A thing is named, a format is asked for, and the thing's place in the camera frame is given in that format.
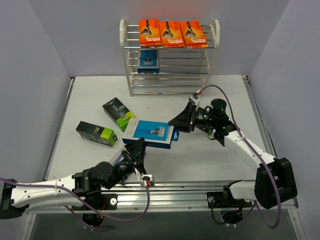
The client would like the grey Harry's box blue razor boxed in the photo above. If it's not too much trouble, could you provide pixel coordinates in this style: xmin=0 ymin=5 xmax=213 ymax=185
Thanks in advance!
xmin=109 ymin=152 xmax=124 ymax=166

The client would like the Harry's blade cartridge pack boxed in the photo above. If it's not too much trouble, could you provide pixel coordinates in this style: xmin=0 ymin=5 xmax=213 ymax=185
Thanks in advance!
xmin=122 ymin=118 xmax=180 ymax=149

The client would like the green black Gillette Labs box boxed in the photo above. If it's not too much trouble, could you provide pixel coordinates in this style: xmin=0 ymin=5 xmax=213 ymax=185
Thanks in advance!
xmin=102 ymin=97 xmax=136 ymax=132

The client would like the orange Gillette Fusion5 razor box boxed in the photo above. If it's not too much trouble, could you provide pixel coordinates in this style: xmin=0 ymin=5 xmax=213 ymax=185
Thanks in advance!
xmin=179 ymin=20 xmax=208 ymax=49

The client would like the small orange Gillette razor box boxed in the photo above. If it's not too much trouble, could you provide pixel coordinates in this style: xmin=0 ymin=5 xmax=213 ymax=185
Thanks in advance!
xmin=138 ymin=19 xmax=162 ymax=47

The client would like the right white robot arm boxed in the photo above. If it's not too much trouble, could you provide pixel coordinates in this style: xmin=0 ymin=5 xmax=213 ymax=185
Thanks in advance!
xmin=168 ymin=98 xmax=298 ymax=209

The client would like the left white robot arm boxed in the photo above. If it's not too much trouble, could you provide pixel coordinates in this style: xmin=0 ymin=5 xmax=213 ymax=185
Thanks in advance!
xmin=0 ymin=137 xmax=147 ymax=220

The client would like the white chrome-bar shelf rack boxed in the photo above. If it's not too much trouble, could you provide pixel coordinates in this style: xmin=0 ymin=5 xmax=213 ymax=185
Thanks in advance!
xmin=119 ymin=19 xmax=221 ymax=97

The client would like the black green Gillette Labs carton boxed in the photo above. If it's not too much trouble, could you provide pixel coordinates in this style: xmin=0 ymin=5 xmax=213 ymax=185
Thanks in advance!
xmin=76 ymin=121 xmax=118 ymax=147

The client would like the aluminium rail base frame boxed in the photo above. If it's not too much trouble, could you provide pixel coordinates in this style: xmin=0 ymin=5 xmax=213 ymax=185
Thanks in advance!
xmin=27 ymin=74 xmax=300 ymax=218

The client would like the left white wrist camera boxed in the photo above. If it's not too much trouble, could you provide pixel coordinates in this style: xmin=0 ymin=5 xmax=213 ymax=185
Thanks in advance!
xmin=138 ymin=174 xmax=155 ymax=188

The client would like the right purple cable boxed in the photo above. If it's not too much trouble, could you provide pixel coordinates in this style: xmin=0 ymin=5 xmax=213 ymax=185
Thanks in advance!
xmin=197 ymin=84 xmax=283 ymax=230

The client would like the purple cable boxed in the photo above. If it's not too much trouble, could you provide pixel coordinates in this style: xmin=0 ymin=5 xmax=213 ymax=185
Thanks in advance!
xmin=0 ymin=177 xmax=151 ymax=232
xmin=197 ymin=84 xmax=283 ymax=230

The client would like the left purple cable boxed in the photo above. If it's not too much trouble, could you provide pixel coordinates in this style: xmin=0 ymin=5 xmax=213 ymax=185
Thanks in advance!
xmin=0 ymin=177 xmax=151 ymax=232

